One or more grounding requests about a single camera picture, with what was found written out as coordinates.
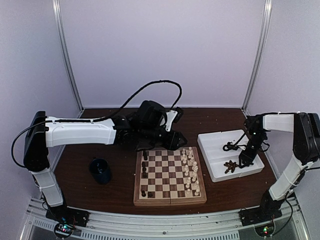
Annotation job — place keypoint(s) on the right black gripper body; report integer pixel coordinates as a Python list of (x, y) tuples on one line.
[(256, 139)]

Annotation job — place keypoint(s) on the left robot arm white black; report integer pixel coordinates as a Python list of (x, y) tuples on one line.
[(148, 127)]

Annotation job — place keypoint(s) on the row of white chess pieces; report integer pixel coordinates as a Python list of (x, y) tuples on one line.
[(190, 172)]

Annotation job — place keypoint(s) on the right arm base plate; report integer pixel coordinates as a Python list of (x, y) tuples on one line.
[(253, 216)]

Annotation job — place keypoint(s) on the left aluminium frame post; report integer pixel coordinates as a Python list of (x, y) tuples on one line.
[(65, 53)]

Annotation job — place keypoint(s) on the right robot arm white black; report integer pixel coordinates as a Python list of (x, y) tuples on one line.
[(276, 159)]

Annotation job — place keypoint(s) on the pile of brown chess pieces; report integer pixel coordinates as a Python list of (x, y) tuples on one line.
[(230, 166)]

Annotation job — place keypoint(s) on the white plastic compartment tray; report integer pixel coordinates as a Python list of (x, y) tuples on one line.
[(211, 146)]

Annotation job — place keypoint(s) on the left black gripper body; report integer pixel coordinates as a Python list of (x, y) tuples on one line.
[(169, 144)]

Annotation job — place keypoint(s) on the dark blue mug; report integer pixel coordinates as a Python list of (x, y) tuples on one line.
[(100, 170)]

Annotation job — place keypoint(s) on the right aluminium frame post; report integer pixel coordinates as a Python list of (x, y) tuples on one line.
[(264, 30)]

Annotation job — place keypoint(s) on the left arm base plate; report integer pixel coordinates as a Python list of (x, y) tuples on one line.
[(69, 216)]

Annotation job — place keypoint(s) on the wooden chess board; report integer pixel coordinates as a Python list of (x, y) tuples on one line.
[(165, 180)]

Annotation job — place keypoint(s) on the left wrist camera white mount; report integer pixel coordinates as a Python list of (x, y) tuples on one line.
[(170, 117)]

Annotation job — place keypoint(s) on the aluminium frame post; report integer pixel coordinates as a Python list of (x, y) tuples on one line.
[(264, 30), (65, 53)]

